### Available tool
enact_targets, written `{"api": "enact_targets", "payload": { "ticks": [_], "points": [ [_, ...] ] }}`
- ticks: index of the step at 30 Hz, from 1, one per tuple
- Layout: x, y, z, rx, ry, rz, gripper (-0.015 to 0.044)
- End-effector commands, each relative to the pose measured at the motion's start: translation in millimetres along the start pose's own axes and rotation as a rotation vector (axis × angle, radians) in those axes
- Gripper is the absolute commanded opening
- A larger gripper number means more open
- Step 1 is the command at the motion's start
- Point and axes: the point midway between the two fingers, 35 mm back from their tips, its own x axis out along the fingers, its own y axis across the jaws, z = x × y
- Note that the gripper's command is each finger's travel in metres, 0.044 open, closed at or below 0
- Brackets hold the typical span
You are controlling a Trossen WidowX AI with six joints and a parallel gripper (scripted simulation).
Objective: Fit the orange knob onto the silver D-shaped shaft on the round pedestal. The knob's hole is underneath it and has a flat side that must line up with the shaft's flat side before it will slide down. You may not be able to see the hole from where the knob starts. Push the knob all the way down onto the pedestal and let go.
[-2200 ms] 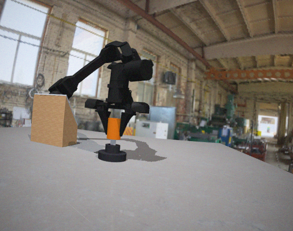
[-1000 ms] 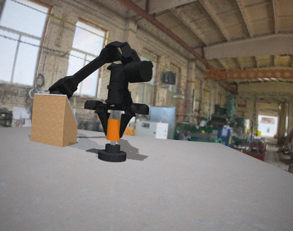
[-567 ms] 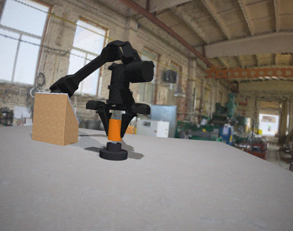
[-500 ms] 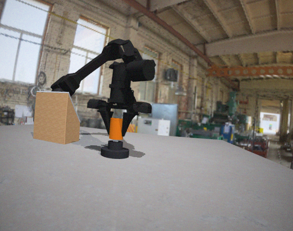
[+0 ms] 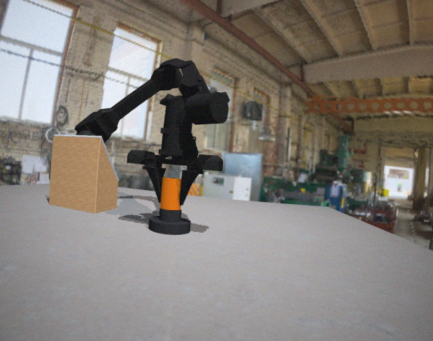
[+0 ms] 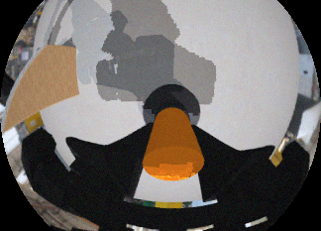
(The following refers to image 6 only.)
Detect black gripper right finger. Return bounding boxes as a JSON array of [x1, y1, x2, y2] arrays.
[[192, 125, 275, 202]]

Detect orange knob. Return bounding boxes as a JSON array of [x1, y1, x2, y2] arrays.
[[142, 107, 204, 181]]

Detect black round pedestal with silver shaft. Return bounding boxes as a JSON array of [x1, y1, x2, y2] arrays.
[[142, 85, 201, 125]]

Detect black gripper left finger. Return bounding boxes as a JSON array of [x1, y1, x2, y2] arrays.
[[65, 122, 154, 199]]

